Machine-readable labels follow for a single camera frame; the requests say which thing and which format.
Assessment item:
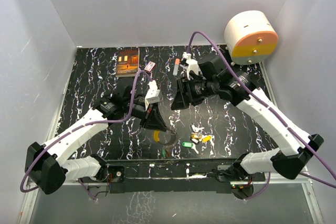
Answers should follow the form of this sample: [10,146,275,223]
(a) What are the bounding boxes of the white round drawer cabinet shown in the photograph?
[224,10,279,65]

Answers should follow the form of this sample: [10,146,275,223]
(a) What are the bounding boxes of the large keyring with yellow handle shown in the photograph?
[153,129,178,151]

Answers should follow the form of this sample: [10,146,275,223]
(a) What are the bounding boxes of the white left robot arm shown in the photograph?
[25,82,167,195]

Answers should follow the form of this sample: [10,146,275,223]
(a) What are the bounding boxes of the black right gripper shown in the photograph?
[171,74,218,110]

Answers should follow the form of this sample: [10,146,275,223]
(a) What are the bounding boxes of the paperback book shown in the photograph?
[115,48,140,78]

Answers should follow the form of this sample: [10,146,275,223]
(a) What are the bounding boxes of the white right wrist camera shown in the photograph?
[180,52,200,80]

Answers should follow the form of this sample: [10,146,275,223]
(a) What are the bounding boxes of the small red white box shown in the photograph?
[144,61,156,72]

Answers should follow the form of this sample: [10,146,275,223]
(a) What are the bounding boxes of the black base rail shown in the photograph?
[86,157,266,195]

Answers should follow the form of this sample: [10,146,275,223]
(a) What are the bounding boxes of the aluminium frame rail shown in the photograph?
[27,161,313,185]

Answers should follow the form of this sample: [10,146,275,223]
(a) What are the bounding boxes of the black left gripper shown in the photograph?
[124,99,167,132]

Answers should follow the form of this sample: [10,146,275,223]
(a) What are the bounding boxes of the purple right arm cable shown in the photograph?
[188,31,336,200]

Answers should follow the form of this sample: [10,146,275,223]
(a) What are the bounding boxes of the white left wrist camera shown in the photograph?
[144,80,162,107]

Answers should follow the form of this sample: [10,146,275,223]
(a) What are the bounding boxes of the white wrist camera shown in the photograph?
[144,80,162,107]
[180,52,200,80]

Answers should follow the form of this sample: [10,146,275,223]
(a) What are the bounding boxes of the green key tag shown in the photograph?
[182,142,194,148]

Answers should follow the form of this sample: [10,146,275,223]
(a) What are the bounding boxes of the orange grey eraser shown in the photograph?
[173,58,180,76]

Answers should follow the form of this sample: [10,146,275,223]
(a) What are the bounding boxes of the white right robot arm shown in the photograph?
[171,52,324,180]

